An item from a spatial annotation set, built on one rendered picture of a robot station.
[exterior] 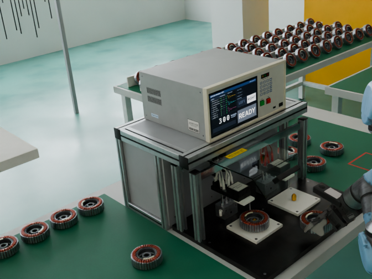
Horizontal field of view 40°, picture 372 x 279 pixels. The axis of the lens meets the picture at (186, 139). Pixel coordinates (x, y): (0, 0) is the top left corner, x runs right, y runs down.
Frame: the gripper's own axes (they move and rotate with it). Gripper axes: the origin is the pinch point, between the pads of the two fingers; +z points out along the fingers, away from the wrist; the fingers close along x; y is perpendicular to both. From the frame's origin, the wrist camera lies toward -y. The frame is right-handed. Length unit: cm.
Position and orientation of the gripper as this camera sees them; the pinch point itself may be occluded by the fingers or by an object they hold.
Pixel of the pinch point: (314, 222)
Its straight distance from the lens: 189.2
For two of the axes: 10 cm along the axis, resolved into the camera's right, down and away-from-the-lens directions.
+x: 7.4, -3.2, 5.9
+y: 5.7, 7.6, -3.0
